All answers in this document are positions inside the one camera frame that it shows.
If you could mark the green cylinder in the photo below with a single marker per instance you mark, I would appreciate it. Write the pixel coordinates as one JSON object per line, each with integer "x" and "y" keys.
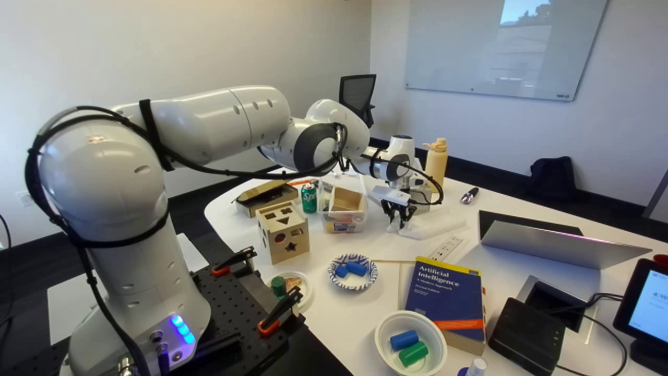
{"x": 414, "y": 353}

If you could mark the plain white paper plate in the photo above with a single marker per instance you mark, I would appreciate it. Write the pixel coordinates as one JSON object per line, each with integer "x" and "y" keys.
{"x": 299, "y": 295}

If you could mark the black mesh office chair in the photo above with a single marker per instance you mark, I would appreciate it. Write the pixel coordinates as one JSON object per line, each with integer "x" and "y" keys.
{"x": 358, "y": 95}

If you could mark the small tablet on stand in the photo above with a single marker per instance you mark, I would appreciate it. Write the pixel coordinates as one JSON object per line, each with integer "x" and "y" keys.
{"x": 651, "y": 306}

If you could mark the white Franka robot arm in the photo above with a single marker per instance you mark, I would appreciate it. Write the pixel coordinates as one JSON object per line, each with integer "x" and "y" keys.
{"x": 209, "y": 128}

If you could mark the small blue spray bottle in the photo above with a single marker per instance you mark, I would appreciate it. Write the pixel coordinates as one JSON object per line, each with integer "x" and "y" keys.
{"x": 474, "y": 367}

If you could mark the blue patterned paper plate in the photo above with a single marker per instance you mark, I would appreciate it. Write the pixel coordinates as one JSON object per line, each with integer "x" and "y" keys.
{"x": 354, "y": 279}

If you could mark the green toy piece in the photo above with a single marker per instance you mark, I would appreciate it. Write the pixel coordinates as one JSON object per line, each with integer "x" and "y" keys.
{"x": 279, "y": 287}

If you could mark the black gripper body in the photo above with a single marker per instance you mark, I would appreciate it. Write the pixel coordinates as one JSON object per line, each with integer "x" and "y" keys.
{"x": 399, "y": 205}

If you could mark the clear wipes container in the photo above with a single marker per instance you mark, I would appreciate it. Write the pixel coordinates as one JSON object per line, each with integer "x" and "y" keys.
{"x": 422, "y": 202}

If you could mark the black backpack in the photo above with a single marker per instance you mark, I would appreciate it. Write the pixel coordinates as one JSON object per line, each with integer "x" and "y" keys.
{"x": 552, "y": 180}

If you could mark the clear plastic container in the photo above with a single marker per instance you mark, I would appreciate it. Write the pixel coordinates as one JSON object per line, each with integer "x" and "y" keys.
{"x": 342, "y": 223}

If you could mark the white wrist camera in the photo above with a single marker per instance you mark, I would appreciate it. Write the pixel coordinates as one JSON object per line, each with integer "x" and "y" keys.
{"x": 388, "y": 193}

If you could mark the blue cylinder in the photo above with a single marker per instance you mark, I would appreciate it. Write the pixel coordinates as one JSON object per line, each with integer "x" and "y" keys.
{"x": 403, "y": 340}

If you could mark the thin wooden stick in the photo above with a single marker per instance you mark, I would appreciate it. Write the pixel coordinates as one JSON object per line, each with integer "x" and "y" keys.
{"x": 393, "y": 262}

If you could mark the white bowl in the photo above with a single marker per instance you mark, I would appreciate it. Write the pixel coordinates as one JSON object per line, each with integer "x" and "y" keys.
{"x": 389, "y": 358}

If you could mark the brown cardboard box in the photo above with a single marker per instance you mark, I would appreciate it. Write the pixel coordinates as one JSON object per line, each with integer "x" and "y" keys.
{"x": 264, "y": 198}

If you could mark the wooden shape sorter box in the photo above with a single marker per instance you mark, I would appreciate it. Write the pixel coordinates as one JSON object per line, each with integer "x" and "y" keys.
{"x": 285, "y": 233}

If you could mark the black box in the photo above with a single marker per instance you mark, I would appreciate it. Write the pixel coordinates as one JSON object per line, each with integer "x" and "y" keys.
{"x": 524, "y": 336}

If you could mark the black orange clamp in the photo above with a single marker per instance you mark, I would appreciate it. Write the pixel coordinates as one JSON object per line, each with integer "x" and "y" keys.
{"x": 280, "y": 313}
{"x": 234, "y": 262}

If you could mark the black robot base board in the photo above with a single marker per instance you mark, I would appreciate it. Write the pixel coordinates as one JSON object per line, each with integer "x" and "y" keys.
{"x": 236, "y": 313}

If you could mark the red object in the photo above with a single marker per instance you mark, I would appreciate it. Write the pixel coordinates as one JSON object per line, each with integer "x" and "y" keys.
{"x": 661, "y": 262}

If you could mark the silver laptop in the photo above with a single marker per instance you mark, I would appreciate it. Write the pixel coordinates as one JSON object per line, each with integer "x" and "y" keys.
{"x": 557, "y": 252}

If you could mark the green soda can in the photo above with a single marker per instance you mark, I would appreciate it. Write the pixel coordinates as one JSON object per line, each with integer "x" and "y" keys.
{"x": 310, "y": 200}

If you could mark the white power strip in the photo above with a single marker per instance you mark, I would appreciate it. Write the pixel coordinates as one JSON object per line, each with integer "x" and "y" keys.
{"x": 450, "y": 250}

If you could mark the wall whiteboard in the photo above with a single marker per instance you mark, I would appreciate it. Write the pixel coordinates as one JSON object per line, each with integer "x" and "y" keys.
{"x": 503, "y": 49}

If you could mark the tan squeeze bottle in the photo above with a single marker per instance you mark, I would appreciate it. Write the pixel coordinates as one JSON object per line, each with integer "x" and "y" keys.
{"x": 437, "y": 164}

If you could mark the blue book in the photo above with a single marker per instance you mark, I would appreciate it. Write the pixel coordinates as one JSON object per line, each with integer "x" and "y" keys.
{"x": 445, "y": 295}

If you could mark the blue block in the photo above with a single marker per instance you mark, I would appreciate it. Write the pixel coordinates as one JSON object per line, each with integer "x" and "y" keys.
{"x": 342, "y": 270}
{"x": 358, "y": 266}

